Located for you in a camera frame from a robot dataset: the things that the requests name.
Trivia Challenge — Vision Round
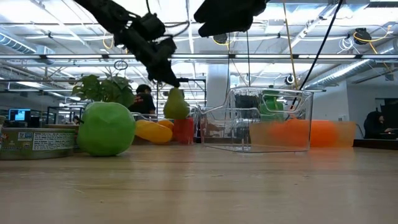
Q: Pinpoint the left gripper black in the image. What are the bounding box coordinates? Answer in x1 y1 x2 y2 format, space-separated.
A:
113 26 182 89

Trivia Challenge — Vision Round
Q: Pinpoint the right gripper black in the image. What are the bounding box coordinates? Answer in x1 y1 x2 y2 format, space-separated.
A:
193 0 269 38

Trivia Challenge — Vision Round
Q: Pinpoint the green speckled pear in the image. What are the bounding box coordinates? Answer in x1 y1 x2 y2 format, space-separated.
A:
163 88 190 121

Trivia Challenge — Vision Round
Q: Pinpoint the yellow mango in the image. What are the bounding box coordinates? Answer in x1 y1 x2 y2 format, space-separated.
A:
135 119 174 144

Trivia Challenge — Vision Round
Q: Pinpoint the red bell pepper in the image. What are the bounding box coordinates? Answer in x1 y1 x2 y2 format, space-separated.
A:
173 117 195 146

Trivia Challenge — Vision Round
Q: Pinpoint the green apple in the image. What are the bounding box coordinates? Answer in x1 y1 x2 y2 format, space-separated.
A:
76 101 137 157

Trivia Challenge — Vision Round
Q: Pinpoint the gold can green label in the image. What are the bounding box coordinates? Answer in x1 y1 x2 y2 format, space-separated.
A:
0 128 77 161

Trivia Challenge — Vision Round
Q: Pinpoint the black metal rack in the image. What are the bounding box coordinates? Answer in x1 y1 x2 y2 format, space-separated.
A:
155 77 208 116

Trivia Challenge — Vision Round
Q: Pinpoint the person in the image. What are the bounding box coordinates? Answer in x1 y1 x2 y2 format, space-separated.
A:
127 83 156 115
363 111 394 140

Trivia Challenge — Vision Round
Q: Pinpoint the green potted plant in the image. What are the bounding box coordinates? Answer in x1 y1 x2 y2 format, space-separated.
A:
71 73 136 108

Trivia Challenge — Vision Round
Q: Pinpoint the green plastic bottle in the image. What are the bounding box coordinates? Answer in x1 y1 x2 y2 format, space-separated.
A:
259 85 285 122

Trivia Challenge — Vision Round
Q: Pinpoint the computer monitor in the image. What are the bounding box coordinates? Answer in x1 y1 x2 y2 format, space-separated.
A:
8 108 31 122

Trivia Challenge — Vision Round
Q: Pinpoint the orange translucent plastic tray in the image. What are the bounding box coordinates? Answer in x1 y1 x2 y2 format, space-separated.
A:
248 120 358 149

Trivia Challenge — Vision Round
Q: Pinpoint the dark desk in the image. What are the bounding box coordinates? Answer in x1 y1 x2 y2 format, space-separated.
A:
353 139 398 149

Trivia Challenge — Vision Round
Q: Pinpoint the black ceiling cable reel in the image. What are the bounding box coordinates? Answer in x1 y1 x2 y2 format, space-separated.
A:
353 28 373 46
213 33 229 45

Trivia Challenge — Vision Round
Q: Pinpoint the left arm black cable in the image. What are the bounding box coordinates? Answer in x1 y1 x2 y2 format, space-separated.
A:
146 0 190 37

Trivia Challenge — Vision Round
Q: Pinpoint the hanging black cable loop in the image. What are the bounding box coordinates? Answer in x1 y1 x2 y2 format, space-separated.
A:
113 60 129 72

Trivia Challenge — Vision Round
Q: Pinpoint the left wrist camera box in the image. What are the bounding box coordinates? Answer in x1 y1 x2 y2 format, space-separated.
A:
132 12 167 41

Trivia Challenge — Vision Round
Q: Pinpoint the yellow cable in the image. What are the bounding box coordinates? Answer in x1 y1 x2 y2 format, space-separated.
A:
282 0 299 91

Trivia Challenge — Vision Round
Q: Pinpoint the silver ventilation duct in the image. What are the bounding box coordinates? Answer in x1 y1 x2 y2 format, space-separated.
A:
310 58 398 86

